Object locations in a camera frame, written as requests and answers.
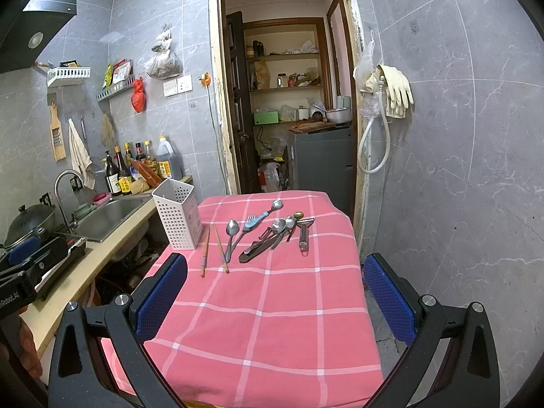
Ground white perforated utensil holder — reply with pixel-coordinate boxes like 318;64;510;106
152;179;203;250

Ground steel vegetable peeler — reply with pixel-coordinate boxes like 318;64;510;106
297;217;315;252

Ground gold spoon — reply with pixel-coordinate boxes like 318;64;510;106
287;212;304;241

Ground blue ceramic handled spoon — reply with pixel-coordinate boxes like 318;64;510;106
252;199;283;231

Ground steel kitchen sink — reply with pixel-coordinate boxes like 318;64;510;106
71;195;151;242

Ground person left hand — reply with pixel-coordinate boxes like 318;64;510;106
1;316;43;378

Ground black wok with lid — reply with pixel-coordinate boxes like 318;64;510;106
1;204;55;251

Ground chrome faucet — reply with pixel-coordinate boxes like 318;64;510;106
53;169;86;233

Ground dark sauce bottle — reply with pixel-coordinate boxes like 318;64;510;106
105;150;122;196

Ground hanging beige towel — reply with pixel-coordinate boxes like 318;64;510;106
68;118;96;190

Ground wooden grater board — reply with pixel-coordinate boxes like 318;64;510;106
49;100;66;161

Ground yellow label sauce bottle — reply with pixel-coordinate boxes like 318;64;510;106
114;146;133;195

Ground large soy sauce jug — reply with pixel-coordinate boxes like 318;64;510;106
156;135;183;181

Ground pink checked tablecloth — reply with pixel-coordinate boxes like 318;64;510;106
100;190;386;408

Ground red plastic bag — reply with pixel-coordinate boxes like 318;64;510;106
131;78;146;113

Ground black range hood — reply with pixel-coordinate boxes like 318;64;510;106
1;0;77;73

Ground hanging bag of dried goods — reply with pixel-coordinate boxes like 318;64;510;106
144;24;183;80

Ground grey cabinet appliance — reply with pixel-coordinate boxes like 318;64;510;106
287;125;356;217

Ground metal pot on cabinet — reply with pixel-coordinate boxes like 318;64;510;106
326;107;352;124

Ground cream rubber gloves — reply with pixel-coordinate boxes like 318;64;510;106
363;65;414;119

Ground green box on shelf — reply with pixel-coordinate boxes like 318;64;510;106
254;110;279;125

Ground white wall basket shelf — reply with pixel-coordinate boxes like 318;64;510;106
46;67;91;87

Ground grey wall spice shelf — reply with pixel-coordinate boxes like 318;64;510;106
96;75;135;102

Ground white wall switch plate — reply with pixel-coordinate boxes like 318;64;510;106
162;75;193;98

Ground white hose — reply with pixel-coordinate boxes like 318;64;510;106
357;88;392;175

